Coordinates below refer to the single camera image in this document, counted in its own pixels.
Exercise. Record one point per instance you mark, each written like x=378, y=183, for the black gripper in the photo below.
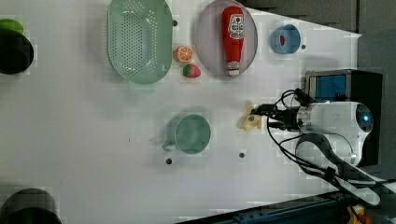
x=285, y=120

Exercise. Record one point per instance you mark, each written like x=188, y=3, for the yellow toy banana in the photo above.
x=251, y=121

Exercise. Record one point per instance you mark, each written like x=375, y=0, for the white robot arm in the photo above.
x=330, y=143

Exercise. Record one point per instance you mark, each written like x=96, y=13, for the green mug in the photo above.
x=189, y=134

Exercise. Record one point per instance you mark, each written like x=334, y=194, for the black and steel toaster oven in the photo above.
x=355, y=86

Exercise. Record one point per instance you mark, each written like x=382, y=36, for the red strawberry in bowl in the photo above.
x=282, y=40

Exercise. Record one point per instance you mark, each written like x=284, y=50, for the blue bowl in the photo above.
x=293, y=39

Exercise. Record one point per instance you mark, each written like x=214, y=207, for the red strawberry toy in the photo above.
x=191, y=70

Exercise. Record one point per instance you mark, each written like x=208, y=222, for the pale purple round plate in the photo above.
x=208, y=38

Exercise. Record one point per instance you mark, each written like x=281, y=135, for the red ketchup bottle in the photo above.
x=233, y=34

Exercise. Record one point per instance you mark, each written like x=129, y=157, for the orange slice toy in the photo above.
x=183, y=54

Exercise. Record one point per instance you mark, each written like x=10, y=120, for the green perforated colander basket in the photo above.
x=139, y=39

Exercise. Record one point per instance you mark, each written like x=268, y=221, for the black round object lower left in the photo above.
x=30, y=206

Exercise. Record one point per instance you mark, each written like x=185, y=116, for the black round object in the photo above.
x=16, y=52
x=30, y=206

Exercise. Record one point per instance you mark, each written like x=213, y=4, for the black round object upper left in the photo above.
x=16, y=52

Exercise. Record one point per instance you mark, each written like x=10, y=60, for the green round object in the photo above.
x=12, y=25

